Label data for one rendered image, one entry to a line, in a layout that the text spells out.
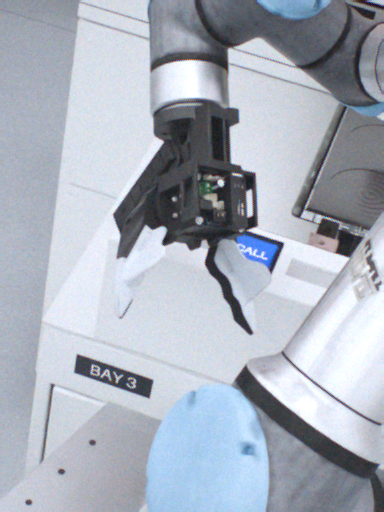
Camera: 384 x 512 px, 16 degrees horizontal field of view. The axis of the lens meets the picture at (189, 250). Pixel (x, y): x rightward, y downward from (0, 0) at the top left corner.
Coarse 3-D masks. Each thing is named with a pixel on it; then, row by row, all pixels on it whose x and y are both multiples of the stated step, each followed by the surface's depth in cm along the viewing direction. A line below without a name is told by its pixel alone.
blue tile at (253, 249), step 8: (240, 240) 137; (248, 240) 138; (256, 240) 138; (240, 248) 136; (248, 248) 137; (256, 248) 137; (264, 248) 137; (272, 248) 137; (248, 256) 136; (256, 256) 136; (264, 256) 136; (272, 256) 136; (264, 264) 135
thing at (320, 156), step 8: (336, 112) 171; (344, 112) 172; (336, 120) 169; (328, 128) 168; (336, 128) 168; (328, 136) 166; (320, 144) 165; (328, 144) 165; (320, 152) 163; (320, 160) 162; (312, 168) 160; (320, 168) 161; (312, 176) 159; (304, 184) 158; (312, 184) 158; (304, 192) 156; (296, 200) 155; (304, 200) 155; (296, 208) 154
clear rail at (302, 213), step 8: (304, 208) 154; (296, 216) 154; (304, 216) 154; (312, 216) 153; (320, 216) 153; (328, 216) 153; (344, 224) 153; (352, 224) 153; (344, 232) 153; (352, 232) 153; (360, 232) 153
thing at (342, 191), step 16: (352, 112) 172; (352, 128) 169; (368, 128) 170; (336, 144) 166; (352, 144) 166; (368, 144) 167; (336, 160) 163; (352, 160) 164; (368, 160) 164; (320, 176) 160; (336, 176) 161; (352, 176) 161; (368, 176) 162; (320, 192) 157; (336, 192) 158; (352, 192) 159; (368, 192) 159; (320, 208) 155; (336, 208) 155; (352, 208) 156; (368, 208) 157; (368, 224) 154
